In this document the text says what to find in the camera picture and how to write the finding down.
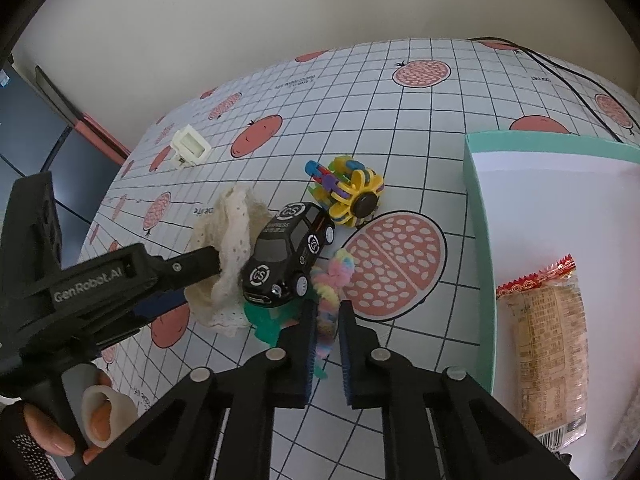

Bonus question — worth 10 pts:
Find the black toy car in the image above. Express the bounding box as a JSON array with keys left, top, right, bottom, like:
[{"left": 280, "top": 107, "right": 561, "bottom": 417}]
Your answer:
[{"left": 241, "top": 202, "right": 335, "bottom": 308}]

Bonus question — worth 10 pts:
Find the pomegranate print bed sheet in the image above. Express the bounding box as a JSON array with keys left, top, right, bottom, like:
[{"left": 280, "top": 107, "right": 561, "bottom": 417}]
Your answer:
[{"left": 79, "top": 37, "right": 640, "bottom": 480}]

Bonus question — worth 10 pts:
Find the cream lace scrunchie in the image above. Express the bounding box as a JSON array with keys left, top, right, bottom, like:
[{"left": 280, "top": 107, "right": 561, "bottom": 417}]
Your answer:
[{"left": 184, "top": 184, "right": 272, "bottom": 337}]

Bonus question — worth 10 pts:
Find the teal shallow box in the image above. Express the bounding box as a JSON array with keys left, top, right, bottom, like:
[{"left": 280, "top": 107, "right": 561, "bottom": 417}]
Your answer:
[{"left": 464, "top": 131, "right": 639, "bottom": 479}]

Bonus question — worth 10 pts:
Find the green translucent toy figure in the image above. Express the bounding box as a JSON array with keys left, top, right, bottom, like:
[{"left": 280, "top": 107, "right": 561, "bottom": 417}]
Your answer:
[{"left": 243, "top": 298, "right": 314, "bottom": 351}]

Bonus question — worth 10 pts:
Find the packaged biscuit snack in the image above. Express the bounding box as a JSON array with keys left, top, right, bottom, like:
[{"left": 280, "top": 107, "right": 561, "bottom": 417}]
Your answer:
[{"left": 496, "top": 255, "right": 589, "bottom": 452}]

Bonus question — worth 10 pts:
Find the left hand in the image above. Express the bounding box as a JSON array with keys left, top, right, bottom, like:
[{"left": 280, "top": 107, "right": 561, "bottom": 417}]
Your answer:
[{"left": 23, "top": 400, "right": 112, "bottom": 457}]

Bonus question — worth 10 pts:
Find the colourful plastic block toy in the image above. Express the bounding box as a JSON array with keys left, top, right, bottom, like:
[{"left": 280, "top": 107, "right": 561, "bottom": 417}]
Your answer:
[{"left": 305, "top": 155, "right": 385, "bottom": 228}]

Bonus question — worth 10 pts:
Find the white plastic hair claw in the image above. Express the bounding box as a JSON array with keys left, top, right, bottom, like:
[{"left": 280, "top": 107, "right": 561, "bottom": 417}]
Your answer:
[{"left": 170, "top": 125, "right": 212, "bottom": 168}]

